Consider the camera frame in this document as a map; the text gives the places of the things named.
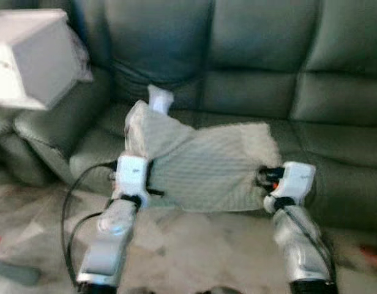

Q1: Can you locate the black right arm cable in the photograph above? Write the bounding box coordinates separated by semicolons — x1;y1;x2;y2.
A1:
283;205;336;285

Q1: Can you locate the small white object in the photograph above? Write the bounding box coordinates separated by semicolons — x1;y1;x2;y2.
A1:
147;85;175;115

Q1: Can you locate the white box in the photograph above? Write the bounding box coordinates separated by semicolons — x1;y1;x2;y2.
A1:
0;9;94;111

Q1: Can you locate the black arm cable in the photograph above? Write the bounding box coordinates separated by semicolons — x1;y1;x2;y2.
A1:
61;161;119;287
283;205;336;285

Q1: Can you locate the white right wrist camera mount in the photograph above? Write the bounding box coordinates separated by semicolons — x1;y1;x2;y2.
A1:
264;162;316;213

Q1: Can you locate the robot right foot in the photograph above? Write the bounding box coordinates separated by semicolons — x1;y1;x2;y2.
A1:
201;285;243;294

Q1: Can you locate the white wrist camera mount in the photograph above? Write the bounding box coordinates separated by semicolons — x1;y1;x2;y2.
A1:
114;154;150;200
264;162;316;213

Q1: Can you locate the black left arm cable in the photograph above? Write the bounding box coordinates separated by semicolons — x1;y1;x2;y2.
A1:
61;161;119;287

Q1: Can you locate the red object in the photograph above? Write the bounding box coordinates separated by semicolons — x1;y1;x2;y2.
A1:
359;244;377;273

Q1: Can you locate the grey-green leather sofa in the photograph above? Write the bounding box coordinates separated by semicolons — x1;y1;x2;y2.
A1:
0;0;377;232

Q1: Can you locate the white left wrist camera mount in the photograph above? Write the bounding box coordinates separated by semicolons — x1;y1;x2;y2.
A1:
114;154;150;200

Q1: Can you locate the grey flat object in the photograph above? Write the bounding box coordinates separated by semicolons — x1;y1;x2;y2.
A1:
0;257;41;286

